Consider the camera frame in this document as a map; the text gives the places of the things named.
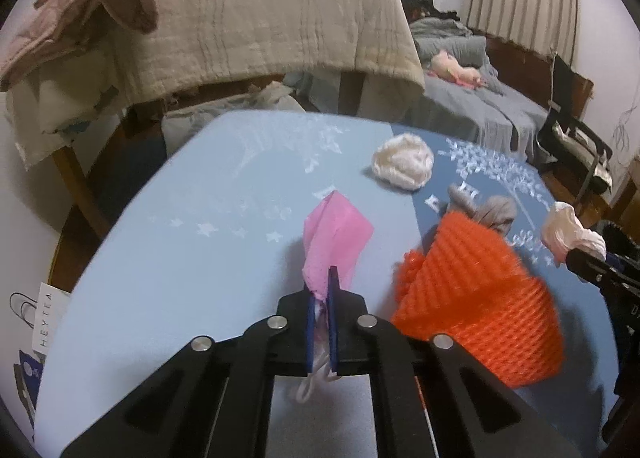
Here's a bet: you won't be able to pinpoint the cream paper ball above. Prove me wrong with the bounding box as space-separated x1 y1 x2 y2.
371 133 435 193

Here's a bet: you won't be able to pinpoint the pink plush toy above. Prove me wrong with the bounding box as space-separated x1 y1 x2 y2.
431 51 488 88

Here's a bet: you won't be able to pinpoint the silver cushion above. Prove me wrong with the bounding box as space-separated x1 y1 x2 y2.
560 131 613 189

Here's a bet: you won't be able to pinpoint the dark wooden headboard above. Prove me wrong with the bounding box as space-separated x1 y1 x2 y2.
470 28 596 119

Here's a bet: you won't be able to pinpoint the white tissue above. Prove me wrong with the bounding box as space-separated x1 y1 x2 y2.
541 201 607 269

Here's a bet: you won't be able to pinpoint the beige blanket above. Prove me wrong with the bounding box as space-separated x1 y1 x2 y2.
107 0 427 106

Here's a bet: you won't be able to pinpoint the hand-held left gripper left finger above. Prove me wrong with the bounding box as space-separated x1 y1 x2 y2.
59 288 321 458

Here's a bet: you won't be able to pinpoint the pink plastic bag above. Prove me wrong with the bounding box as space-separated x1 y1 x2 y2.
297 191 375 404

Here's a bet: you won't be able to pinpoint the hanging wall cables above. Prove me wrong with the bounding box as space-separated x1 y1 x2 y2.
612 108 640 154

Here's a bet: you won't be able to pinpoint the bed with grey sheet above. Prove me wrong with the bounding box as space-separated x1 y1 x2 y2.
285 36 551 159

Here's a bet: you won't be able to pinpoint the white paper bag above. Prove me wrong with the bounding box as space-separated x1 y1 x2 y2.
10 281 71 414

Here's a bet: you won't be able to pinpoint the white floral quilt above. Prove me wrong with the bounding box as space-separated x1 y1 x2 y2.
6 38 126 169

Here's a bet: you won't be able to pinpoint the wooden furniture frame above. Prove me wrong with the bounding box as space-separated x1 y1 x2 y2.
52 68 373 239

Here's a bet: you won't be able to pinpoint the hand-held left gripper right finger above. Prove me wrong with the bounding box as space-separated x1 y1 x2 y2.
327 265 585 458

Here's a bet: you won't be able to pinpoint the orange foam net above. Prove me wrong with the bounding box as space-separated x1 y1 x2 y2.
390 213 566 386

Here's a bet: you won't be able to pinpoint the pale grey pillow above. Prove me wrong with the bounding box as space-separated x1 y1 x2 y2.
162 83 307 159

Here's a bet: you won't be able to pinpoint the black office chair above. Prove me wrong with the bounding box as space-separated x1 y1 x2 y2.
537 53 613 199

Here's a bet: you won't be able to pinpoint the grey duvet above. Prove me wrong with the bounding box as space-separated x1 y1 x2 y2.
409 18 496 69

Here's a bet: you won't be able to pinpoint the grey crumpled cloth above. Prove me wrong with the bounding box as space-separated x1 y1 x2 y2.
446 183 518 234

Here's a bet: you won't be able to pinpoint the blue tree-print table cover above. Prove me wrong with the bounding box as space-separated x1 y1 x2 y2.
32 111 621 458

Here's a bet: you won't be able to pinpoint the black coat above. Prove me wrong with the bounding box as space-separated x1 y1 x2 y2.
397 0 461 22

